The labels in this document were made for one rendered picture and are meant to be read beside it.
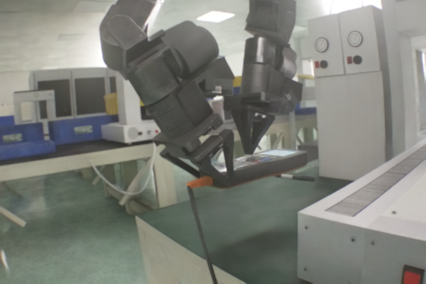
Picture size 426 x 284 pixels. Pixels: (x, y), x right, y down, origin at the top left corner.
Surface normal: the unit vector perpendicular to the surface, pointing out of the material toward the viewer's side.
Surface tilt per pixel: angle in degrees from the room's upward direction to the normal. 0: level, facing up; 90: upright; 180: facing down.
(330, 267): 90
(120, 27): 67
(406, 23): 90
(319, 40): 90
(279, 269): 0
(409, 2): 90
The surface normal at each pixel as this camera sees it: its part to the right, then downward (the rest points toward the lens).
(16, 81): 0.60, 0.00
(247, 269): -0.08, -0.99
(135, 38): 0.24, -0.35
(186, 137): -0.48, -0.81
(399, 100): -0.80, 0.11
